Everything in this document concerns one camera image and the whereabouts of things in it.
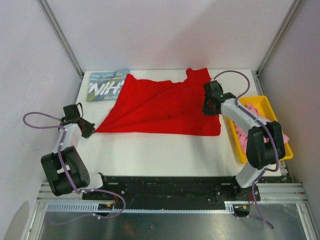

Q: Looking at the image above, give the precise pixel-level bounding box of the pink t shirt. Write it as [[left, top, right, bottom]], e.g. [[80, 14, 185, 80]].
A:
[[233, 101, 290, 153]]

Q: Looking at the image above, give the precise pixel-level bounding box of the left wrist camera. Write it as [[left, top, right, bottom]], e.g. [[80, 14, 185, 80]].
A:
[[63, 102, 84, 120]]

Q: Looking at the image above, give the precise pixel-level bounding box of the red t shirt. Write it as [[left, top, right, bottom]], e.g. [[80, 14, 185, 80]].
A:
[[96, 68, 221, 137]]

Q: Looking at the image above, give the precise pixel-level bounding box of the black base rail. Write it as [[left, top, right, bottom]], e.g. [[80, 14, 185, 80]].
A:
[[82, 175, 261, 207]]

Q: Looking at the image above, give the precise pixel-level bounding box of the yellow plastic tray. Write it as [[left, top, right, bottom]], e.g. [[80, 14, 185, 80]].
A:
[[226, 95, 294, 165]]

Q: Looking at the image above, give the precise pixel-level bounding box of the folded blue printed t shirt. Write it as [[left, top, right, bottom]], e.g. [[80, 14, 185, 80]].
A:
[[86, 69, 130, 103]]

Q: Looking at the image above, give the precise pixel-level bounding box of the right aluminium frame post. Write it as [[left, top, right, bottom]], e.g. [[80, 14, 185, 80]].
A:
[[255, 0, 305, 78]]

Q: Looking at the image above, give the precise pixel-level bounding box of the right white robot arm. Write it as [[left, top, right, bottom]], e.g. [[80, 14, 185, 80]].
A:
[[202, 80, 286, 201]]

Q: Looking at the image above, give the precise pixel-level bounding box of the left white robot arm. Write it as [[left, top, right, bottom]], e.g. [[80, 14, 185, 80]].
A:
[[40, 103, 111, 200]]

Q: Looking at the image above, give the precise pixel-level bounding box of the aluminium frame post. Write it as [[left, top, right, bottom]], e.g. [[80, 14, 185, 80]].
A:
[[37, 0, 84, 79], [255, 0, 305, 78]]

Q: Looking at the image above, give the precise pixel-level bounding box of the purple cable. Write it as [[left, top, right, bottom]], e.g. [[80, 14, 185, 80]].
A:
[[212, 70, 281, 230], [22, 111, 126, 225]]

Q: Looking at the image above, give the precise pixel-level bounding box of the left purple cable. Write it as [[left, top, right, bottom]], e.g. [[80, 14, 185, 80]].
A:
[[22, 111, 126, 225]]

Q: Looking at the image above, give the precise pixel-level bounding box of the grey slotted cable duct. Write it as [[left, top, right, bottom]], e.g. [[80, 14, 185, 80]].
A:
[[46, 201, 250, 214]]

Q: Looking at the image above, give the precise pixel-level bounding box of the left aluminium frame post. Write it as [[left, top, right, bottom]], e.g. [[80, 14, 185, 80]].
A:
[[37, 0, 84, 79]]

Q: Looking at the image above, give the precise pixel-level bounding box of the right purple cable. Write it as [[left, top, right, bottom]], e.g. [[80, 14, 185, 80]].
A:
[[212, 70, 281, 230]]

